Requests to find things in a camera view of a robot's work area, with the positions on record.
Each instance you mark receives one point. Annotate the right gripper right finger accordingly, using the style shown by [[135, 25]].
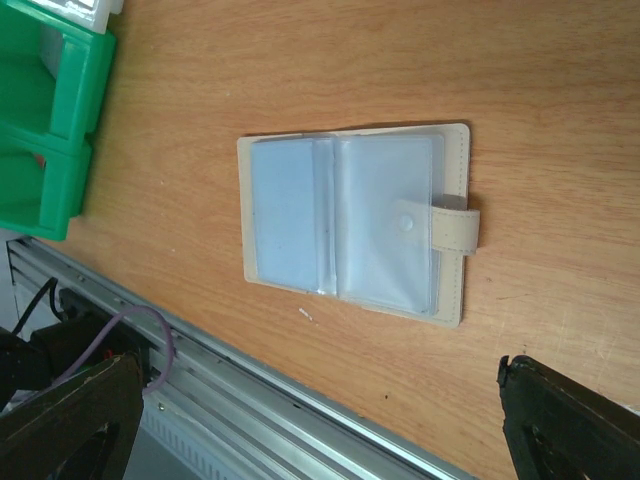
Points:
[[556, 428]]

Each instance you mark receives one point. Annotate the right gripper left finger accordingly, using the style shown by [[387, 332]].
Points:
[[84, 428]]

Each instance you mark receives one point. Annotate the beige card holder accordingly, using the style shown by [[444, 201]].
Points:
[[374, 217]]

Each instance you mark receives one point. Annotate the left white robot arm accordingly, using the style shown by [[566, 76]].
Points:
[[34, 365]]

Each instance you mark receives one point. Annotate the green plastic tray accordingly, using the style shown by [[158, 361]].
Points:
[[54, 75]]

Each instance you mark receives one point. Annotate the translucent white plastic box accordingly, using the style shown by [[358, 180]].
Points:
[[90, 14]]

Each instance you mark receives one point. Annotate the grey slotted cable duct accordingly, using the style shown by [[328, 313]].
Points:
[[151, 458]]

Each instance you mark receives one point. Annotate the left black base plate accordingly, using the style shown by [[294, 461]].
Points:
[[85, 321]]

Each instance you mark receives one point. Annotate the aluminium front rail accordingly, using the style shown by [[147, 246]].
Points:
[[228, 416]]

